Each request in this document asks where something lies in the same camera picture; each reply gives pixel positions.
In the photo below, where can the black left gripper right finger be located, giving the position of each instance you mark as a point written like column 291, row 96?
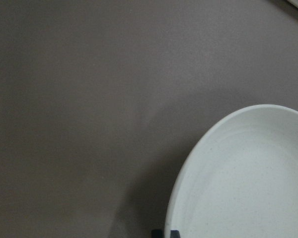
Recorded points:
column 175, row 234

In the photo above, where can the cream round plate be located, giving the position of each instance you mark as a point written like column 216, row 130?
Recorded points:
column 241, row 178

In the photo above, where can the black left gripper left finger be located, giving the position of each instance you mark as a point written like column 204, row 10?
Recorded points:
column 157, row 233

